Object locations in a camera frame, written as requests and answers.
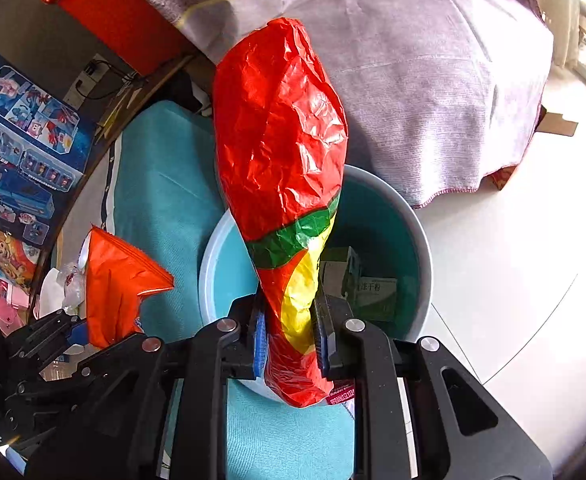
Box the red label small packet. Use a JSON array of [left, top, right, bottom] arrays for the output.
[[325, 380, 357, 407]]

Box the orange plastic bag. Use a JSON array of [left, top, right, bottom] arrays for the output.
[[84, 226, 175, 350]]

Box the clear plastic wrapper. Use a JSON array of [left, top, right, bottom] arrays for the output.
[[53, 260, 92, 312]]

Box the teal grey star tablecloth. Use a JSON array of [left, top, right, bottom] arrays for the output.
[[53, 100, 359, 480]]

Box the white green paper packet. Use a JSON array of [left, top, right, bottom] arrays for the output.
[[348, 276, 399, 322]]

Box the blue toy set box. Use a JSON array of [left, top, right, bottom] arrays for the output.
[[0, 52, 96, 241]]

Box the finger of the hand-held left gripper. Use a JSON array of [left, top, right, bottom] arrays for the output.
[[5, 309, 90, 363], [4, 332, 146, 413]]

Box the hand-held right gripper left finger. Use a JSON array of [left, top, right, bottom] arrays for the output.
[[25, 304, 270, 480]]

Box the teal round bin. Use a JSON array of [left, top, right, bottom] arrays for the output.
[[199, 164, 433, 401]]

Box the red yellow snack bag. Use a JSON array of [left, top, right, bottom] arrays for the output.
[[212, 17, 350, 409]]

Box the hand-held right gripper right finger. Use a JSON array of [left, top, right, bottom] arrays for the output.
[[310, 292, 554, 480]]

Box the plain red box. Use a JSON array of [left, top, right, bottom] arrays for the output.
[[57, 0, 195, 77]]

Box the pink plastic toy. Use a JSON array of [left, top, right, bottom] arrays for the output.
[[0, 280, 38, 337]]

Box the cartoon dog toy pack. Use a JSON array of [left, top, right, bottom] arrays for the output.
[[0, 217, 41, 291]]

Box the grey green carton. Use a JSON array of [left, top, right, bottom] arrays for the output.
[[320, 247, 365, 302]]

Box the brown cardboard piece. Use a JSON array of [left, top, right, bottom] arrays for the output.
[[536, 105, 579, 137]]

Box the purple cloth covered furniture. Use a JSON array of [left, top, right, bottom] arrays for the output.
[[139, 0, 555, 209]]

